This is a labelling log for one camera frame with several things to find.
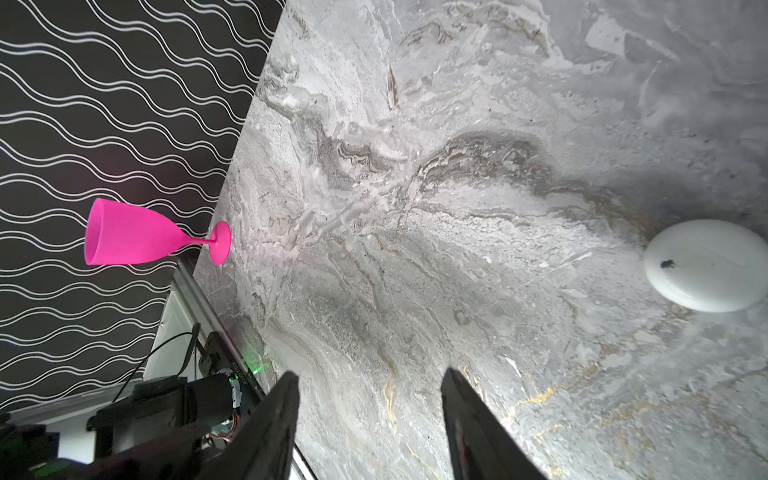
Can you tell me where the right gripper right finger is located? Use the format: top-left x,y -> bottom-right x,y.
441,368 -> 545,480

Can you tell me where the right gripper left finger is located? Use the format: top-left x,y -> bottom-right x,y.
198,371 -> 300,479

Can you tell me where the white earbud charging case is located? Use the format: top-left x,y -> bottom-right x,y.
643,220 -> 767,313

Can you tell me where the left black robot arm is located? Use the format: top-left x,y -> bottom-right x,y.
1,374 -> 234,479

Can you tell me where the pink plastic goblet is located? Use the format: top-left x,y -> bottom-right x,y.
84,199 -> 232,266

